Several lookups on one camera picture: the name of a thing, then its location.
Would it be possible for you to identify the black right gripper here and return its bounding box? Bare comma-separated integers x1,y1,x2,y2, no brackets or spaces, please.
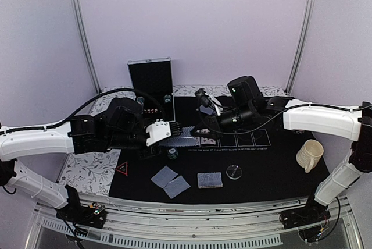
191,104,255,140

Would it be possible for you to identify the face-up diamonds card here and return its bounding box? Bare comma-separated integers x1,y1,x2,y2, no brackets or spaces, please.
201,129,217,147

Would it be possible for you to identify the long poker chip stack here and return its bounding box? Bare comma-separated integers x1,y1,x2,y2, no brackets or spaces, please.
136,97,145,105

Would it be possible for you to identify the clear dealer button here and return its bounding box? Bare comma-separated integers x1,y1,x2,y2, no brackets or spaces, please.
226,165,242,180

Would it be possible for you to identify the green poker chip pile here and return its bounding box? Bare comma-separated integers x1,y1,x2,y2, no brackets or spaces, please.
167,147,178,160

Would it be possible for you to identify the short poker chip stack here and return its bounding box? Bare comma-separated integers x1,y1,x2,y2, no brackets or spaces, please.
163,95,172,104

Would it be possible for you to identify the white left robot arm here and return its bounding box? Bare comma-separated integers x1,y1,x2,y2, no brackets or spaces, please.
1,98,181,222

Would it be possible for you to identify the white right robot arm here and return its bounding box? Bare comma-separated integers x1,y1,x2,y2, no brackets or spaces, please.
193,76,371,223

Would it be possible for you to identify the red dice row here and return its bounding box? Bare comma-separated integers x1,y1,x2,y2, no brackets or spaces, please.
144,109,160,114

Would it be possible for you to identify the red triangle all-in marker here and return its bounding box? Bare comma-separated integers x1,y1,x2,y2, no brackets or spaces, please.
115,161,128,176

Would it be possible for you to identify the black poker mat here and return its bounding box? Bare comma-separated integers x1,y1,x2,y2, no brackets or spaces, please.
109,97,329,204

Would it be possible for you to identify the aluminium poker chip case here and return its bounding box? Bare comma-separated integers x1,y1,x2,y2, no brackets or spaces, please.
128,57,175,121

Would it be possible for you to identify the floral white tablecloth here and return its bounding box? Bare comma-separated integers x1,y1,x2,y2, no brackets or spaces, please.
59,85,288,197

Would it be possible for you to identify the cream ribbed mug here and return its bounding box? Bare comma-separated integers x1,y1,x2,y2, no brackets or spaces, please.
296,139,324,173

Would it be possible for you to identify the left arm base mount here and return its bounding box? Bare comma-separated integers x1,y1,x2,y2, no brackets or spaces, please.
56,185,107,229

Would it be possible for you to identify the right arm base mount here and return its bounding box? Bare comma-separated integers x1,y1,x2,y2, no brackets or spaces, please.
279,196,331,229

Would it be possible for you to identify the left aluminium frame post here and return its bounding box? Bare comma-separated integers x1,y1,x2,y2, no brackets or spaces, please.
71,0,102,93

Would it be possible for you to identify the aluminium frame post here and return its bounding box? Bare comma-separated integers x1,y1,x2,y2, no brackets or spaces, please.
285,0,315,94
71,0,102,93

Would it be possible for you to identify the right aluminium frame post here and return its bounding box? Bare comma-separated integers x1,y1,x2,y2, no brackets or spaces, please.
285,0,315,94

